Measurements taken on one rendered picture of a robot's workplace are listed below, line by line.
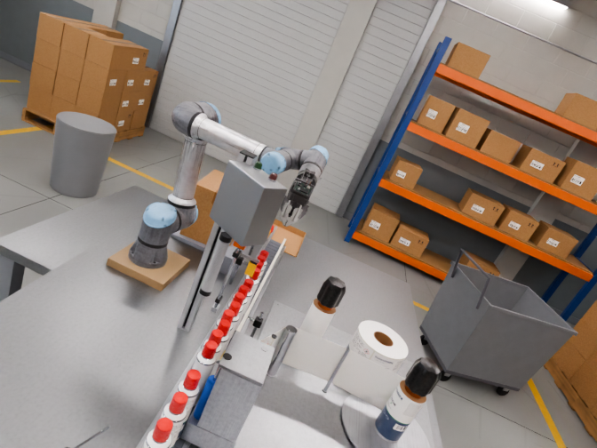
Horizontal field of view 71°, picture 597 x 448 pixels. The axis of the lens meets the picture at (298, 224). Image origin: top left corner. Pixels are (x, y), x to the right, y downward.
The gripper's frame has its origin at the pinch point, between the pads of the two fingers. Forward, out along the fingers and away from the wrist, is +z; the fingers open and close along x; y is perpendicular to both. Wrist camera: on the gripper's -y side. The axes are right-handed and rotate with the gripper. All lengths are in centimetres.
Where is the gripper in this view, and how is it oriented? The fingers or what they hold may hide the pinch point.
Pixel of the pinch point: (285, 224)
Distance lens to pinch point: 132.5
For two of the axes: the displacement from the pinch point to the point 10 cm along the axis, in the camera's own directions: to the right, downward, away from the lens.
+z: -3.3, 7.1, -6.2
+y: 2.5, -5.7, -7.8
